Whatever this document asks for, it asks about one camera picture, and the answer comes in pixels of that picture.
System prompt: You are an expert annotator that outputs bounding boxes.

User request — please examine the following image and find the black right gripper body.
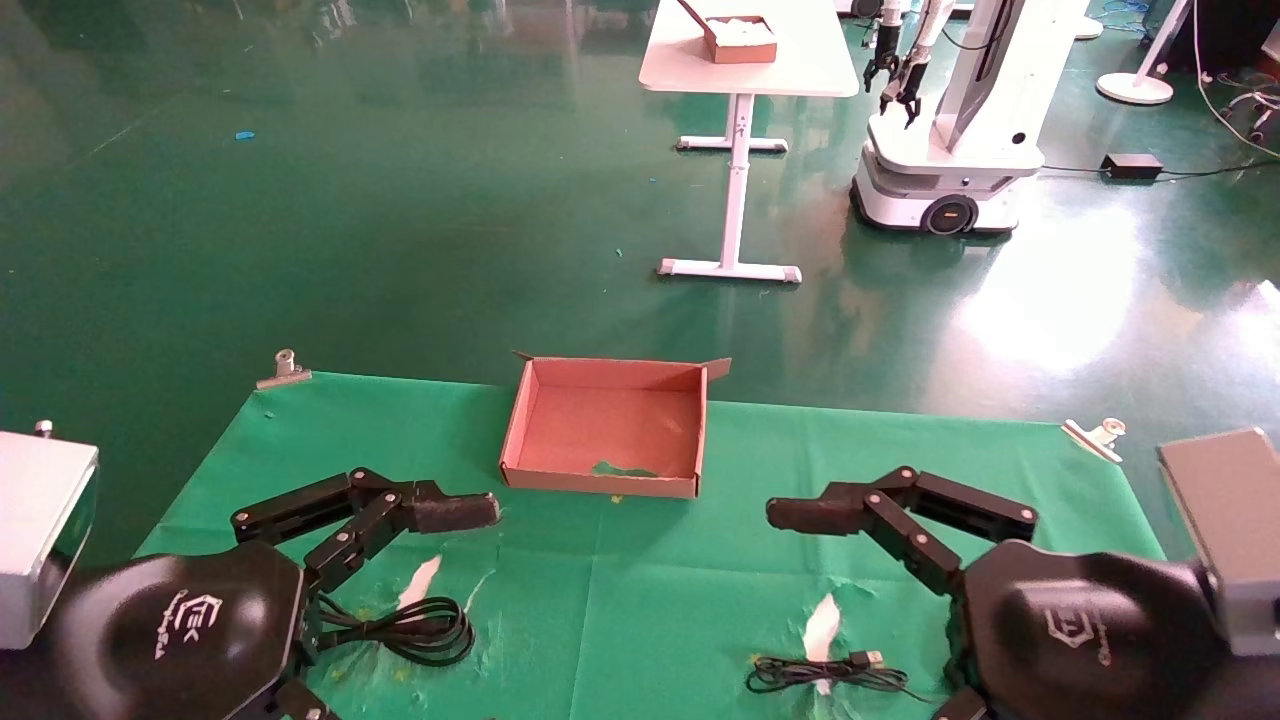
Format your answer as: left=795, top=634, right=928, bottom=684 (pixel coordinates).
left=950, top=540, right=1280, bottom=720

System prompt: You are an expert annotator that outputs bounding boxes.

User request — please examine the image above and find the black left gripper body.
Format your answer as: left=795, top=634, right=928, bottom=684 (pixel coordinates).
left=40, top=543, right=306, bottom=720

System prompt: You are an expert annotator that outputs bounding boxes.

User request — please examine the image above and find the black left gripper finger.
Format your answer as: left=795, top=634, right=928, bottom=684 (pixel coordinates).
left=270, top=680, right=331, bottom=720
left=232, top=467, right=501, bottom=591

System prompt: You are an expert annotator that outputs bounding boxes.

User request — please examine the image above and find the black power cable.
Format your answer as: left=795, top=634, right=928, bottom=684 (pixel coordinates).
left=318, top=595, right=476, bottom=668

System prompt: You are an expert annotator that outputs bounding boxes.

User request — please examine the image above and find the black wired computer mouse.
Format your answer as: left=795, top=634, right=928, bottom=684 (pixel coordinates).
left=747, top=650, right=936, bottom=703

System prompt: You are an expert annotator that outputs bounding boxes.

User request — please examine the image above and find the open brown cardboard box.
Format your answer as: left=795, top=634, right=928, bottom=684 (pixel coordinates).
left=499, top=351, right=732, bottom=500

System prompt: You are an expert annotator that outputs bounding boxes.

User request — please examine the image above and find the small brown cardboard box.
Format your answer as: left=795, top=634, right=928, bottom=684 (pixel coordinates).
left=678, top=0, right=779, bottom=65

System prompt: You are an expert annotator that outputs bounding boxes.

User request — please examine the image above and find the green table cloth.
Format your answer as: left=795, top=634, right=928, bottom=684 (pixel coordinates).
left=135, top=372, right=1167, bottom=720

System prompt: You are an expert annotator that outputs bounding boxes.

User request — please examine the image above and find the metal table clip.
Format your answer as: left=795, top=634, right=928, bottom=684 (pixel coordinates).
left=1062, top=417, right=1127, bottom=464
left=256, top=349, right=312, bottom=390

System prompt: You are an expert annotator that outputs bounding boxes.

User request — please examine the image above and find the white wheeled background robot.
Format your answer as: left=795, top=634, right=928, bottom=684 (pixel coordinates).
left=850, top=0, right=1093, bottom=237

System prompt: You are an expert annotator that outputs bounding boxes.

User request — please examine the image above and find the black background robot gripper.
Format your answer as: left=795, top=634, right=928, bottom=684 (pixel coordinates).
left=864, top=30, right=902, bottom=94
left=880, top=52, right=933, bottom=129

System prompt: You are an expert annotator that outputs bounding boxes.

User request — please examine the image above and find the white filling material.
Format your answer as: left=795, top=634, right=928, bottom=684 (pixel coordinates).
left=707, top=16, right=776, bottom=44

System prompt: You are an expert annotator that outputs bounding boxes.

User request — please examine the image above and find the white floor stand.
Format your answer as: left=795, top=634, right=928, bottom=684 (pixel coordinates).
left=1096, top=0, right=1193, bottom=106

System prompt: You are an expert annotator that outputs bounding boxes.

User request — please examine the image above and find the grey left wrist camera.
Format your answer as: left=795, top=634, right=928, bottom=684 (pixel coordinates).
left=0, top=420, right=100, bottom=651

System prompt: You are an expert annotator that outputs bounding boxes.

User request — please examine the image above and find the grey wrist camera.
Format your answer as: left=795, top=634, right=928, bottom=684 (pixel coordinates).
left=0, top=420, right=100, bottom=651
left=1158, top=428, right=1280, bottom=657

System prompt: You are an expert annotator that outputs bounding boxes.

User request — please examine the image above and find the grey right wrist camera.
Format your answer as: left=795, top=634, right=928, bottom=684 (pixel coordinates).
left=1158, top=428, right=1280, bottom=657

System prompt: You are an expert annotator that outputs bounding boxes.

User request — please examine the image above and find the white pedestal table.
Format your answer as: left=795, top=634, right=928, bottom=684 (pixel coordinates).
left=640, top=0, right=860, bottom=285

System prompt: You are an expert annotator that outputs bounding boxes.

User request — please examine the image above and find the black floor cable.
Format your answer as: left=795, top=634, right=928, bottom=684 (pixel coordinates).
left=1040, top=158, right=1280, bottom=184

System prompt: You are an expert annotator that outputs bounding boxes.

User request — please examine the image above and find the white floor cable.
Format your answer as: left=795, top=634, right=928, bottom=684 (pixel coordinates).
left=1190, top=0, right=1280, bottom=161

